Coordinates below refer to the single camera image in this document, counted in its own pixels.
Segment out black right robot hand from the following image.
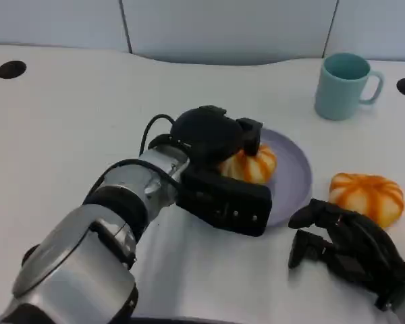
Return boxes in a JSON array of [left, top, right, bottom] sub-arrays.
[[288, 198, 405, 311]]

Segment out pale green mug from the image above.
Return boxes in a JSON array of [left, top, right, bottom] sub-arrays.
[[313, 53, 385, 122]]

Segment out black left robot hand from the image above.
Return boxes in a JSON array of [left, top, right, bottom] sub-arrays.
[[170, 105, 264, 169]]

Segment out lilac plate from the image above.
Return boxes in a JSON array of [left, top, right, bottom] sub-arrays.
[[256, 128, 313, 229]]

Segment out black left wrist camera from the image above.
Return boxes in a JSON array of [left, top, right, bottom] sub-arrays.
[[177, 165, 273, 238]]

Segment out orange white toy bread roll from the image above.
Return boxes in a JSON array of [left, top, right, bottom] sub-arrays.
[[329, 172, 405, 229], [218, 143, 277, 185]]

